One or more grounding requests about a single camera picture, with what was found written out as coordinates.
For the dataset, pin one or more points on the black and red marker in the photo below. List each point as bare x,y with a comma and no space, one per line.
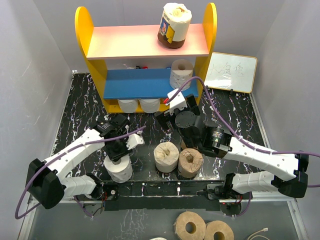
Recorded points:
141,67

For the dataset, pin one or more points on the white roll at bottom edge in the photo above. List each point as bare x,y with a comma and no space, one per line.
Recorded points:
158,238

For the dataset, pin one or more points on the tan roll on floor left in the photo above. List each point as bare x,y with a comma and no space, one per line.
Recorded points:
189,226

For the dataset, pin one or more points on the beige roll back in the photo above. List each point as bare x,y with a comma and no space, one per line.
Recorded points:
174,25

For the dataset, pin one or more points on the brown roll front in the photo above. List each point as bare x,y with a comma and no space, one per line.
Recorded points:
189,162

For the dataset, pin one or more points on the patterned white paper roll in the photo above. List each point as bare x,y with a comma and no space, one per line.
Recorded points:
181,71

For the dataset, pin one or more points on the small whiteboard with writing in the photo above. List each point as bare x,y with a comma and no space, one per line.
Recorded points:
231,72

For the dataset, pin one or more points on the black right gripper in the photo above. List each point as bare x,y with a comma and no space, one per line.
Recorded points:
163,119

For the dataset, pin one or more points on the tan roll on floor right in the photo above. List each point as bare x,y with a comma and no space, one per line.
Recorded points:
218,230

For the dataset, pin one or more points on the brown roll back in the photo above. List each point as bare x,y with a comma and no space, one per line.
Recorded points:
183,145

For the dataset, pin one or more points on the tan roll on floor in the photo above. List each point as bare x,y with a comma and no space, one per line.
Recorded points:
189,226
218,230

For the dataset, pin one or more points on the yellow shelf with coloured boards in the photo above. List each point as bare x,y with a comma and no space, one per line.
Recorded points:
98,44

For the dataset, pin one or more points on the brown roll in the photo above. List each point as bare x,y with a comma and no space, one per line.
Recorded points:
189,162
183,145

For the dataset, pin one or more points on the beige roll front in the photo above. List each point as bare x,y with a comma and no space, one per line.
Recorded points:
166,156

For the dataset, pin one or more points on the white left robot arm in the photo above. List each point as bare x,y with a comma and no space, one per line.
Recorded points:
48,181

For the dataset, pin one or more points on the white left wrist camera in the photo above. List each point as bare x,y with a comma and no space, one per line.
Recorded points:
134,140

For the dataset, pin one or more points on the beige roll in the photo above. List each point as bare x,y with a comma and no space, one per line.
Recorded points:
166,156
174,25

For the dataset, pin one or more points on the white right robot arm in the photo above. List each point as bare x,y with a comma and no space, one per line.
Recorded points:
283,173

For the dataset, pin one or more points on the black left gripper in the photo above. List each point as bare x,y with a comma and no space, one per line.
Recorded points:
115,155

